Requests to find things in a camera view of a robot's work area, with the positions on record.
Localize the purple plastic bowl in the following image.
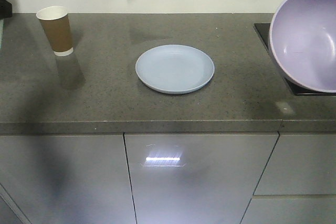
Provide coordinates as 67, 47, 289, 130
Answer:
268, 0, 335, 93

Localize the brown paper cup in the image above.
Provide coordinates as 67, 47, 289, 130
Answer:
36, 6, 73, 57

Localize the light blue plate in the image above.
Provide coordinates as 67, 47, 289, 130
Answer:
135, 45, 215, 94

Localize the grey cabinet door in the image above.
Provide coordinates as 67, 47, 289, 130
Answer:
124, 133, 278, 223

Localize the black induction cooktop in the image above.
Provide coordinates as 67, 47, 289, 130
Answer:
253, 22, 336, 97

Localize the grey cabinet drawer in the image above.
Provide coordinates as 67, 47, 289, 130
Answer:
255, 134, 335, 196

